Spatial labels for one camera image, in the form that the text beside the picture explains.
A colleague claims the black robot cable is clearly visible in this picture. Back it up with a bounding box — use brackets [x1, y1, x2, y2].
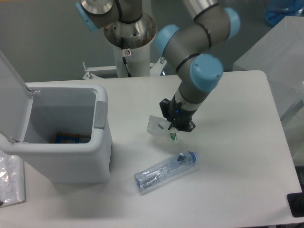
[120, 38, 133, 78]

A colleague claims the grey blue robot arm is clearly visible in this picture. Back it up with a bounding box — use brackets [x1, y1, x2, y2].
[76, 0, 240, 132]

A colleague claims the paper sheet in sleeve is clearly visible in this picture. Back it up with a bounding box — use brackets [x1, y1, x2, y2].
[0, 151, 26, 208]

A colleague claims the blue orange snack packet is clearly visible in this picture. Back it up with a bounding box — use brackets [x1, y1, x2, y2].
[55, 132, 91, 144]

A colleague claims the black device at edge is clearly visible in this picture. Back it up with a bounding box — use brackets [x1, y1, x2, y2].
[287, 192, 304, 218]

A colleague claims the translucent white storage box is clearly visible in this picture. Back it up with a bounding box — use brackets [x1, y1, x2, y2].
[233, 16, 304, 166]

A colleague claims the clear crushed plastic bottle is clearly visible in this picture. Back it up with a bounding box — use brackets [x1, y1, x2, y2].
[134, 150, 200, 194]

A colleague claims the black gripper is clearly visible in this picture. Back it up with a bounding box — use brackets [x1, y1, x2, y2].
[159, 98, 196, 132]

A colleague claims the white pedestal base bracket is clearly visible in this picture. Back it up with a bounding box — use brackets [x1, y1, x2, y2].
[82, 57, 167, 80]

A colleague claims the blue water jug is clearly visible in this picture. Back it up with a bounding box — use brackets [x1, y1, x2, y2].
[264, 0, 304, 27]

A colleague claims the white plastic trash can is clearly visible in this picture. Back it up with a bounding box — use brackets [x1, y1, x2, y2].
[0, 83, 112, 183]

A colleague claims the white trash can lid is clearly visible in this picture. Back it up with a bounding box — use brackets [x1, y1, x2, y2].
[0, 53, 40, 143]

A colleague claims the white green plastic wrapper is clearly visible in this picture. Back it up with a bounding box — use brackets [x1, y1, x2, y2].
[147, 115, 178, 143]

